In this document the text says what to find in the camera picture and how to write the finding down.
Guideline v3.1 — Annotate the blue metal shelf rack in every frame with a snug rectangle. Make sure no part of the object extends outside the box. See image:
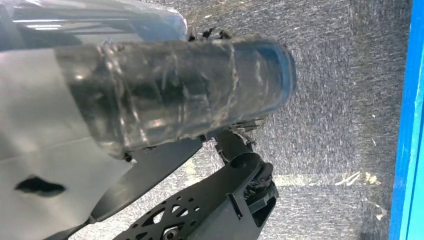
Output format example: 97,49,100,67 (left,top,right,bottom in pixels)
389,0,424,240

